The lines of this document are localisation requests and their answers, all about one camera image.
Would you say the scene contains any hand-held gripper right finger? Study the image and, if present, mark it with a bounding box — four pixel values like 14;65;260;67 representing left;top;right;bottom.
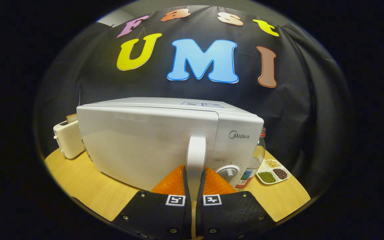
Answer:
195;167;276;240

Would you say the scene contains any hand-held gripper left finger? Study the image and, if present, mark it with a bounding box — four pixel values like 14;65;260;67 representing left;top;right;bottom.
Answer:
112;164;192;240

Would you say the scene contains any white microwave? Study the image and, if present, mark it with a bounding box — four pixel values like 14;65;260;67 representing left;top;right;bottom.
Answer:
76;97;264;192

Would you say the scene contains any white divided dish of beans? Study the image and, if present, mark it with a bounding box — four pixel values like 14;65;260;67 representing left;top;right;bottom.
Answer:
255;159;291;185

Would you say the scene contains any clear bottle with red cap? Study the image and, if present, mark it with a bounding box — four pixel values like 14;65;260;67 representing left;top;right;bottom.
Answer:
235;127;266;191

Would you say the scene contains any white toaster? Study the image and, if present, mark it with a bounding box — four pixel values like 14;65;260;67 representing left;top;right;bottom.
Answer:
53;119;86;159

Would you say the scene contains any black backdrop cloth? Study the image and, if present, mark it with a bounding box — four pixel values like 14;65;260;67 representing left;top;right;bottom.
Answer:
34;5;352;197

